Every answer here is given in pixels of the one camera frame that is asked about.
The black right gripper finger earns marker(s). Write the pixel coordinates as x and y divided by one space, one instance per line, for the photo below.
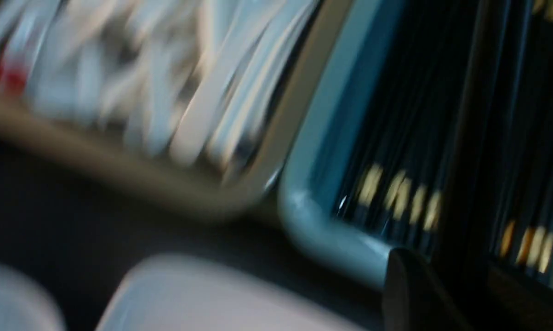
414 298

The large white rice plate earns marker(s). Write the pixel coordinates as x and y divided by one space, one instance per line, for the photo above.
176 292

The pile of black chopsticks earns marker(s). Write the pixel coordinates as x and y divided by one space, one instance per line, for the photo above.
394 181

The blue-grey plastic chopstick bin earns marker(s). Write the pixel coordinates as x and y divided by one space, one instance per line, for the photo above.
497 201

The brown plastic spoon bin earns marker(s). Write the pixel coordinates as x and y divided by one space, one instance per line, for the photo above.
194 192

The black serving tray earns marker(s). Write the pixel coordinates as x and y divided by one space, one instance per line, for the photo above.
78 239

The small white square bowl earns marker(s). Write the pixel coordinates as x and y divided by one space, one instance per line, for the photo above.
25 305

